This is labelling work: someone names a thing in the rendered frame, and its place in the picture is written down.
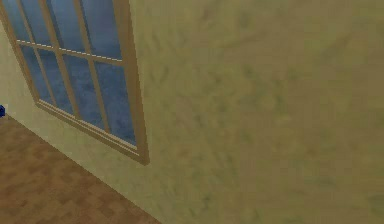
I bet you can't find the brown framed window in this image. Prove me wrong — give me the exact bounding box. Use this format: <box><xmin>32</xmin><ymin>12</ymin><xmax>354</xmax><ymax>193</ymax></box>
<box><xmin>0</xmin><ymin>0</ymin><xmax>151</xmax><ymax>166</ymax></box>

